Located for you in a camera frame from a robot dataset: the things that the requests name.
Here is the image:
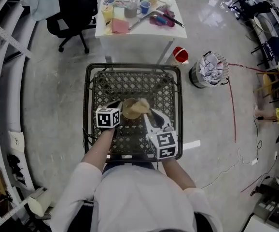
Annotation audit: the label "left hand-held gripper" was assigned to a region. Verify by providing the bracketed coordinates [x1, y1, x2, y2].
[96, 100, 124, 130]

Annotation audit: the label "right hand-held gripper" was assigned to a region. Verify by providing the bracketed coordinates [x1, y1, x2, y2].
[143, 108, 178, 160]

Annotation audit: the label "brown bowl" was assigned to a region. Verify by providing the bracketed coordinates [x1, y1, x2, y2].
[121, 98, 147, 120]

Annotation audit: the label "person's left forearm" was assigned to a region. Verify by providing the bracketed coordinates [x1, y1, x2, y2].
[81, 127, 117, 171]

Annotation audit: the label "person's right forearm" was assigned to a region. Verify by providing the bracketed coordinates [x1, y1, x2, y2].
[161, 157, 197, 190]

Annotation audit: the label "black lattice glass table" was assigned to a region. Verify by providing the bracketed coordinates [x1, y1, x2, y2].
[83, 62, 184, 164]

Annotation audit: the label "person's blue jeans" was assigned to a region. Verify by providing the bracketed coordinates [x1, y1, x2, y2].
[103, 162, 156, 172]

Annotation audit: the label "red bucket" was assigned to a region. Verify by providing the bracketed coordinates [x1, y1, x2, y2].
[172, 46, 189, 66]

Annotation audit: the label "long red floor tape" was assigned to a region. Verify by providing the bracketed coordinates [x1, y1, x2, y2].
[227, 63, 267, 144]

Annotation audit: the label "person's white shirt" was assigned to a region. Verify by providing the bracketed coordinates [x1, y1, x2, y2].
[49, 162, 223, 232]

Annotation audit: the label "white desk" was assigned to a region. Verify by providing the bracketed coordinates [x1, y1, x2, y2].
[95, 0, 188, 65]

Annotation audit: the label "pink cloth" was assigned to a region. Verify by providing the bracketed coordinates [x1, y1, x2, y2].
[111, 18, 130, 35]

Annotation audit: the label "metal tongs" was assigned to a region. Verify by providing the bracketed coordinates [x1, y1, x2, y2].
[129, 10, 158, 30]

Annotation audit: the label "yellow cup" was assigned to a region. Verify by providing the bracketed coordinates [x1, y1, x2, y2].
[100, 4, 114, 21]

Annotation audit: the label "purple cloth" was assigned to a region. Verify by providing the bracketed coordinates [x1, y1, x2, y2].
[149, 7, 176, 29]

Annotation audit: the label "grey mug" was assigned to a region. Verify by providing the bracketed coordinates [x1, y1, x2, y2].
[124, 2, 142, 18]

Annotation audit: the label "black office chair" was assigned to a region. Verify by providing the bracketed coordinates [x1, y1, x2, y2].
[21, 0, 100, 54]

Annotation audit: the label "white printed bag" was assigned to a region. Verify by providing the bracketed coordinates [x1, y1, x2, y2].
[8, 130, 25, 153]

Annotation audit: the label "white shelving unit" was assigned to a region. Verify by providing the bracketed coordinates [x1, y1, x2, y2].
[0, 0, 46, 232]

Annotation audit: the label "short red floor tape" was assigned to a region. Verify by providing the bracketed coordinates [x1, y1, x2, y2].
[240, 175, 263, 193]

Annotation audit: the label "wooden stool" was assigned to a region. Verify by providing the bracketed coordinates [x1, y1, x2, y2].
[254, 61, 279, 99]

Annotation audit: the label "pile of black controllers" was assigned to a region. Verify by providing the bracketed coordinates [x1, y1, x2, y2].
[6, 153, 27, 187]

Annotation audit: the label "white trash bin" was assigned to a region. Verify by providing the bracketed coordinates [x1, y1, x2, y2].
[27, 187, 52, 217]

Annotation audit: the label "light blue cloth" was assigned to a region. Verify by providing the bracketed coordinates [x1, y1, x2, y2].
[20, 0, 61, 21]

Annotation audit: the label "dark blue chair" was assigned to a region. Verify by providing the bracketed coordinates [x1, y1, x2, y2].
[251, 36, 279, 65]

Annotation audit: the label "white cabinet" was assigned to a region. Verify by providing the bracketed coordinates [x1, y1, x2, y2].
[242, 213, 275, 232]

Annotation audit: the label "grey equipment box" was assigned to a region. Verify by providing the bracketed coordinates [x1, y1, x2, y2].
[252, 197, 279, 229]

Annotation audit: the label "black swivel chair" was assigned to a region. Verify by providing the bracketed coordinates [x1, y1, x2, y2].
[228, 0, 273, 20]

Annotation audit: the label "long white workbench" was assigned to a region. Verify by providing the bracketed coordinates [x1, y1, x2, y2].
[226, 0, 279, 65]

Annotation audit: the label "wire waste basket with paper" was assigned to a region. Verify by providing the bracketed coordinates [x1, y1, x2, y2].
[189, 51, 229, 89]

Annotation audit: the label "black handled utensil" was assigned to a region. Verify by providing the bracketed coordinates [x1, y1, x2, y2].
[157, 10, 186, 29]

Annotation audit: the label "black floor cable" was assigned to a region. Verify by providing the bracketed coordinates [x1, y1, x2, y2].
[254, 117, 263, 159]

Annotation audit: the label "white cable with power strip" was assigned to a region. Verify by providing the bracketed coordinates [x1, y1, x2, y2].
[201, 147, 260, 189]

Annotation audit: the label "white wire round table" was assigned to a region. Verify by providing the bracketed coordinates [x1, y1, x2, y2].
[247, 15, 274, 42]

